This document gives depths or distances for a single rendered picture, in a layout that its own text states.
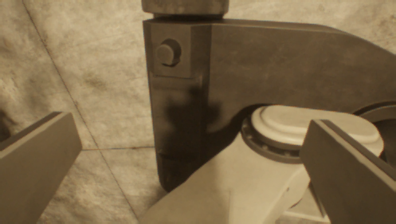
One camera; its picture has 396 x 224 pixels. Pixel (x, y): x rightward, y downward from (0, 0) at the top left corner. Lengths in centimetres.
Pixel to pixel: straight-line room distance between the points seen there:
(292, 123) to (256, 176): 11
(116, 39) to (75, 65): 22
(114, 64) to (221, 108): 43
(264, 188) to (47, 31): 84
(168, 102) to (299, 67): 30
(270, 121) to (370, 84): 25
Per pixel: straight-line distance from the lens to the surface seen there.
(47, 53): 95
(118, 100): 83
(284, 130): 35
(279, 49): 45
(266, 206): 29
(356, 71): 51
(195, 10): 43
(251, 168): 32
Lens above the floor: 61
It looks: 58 degrees down
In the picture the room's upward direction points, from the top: 155 degrees counter-clockwise
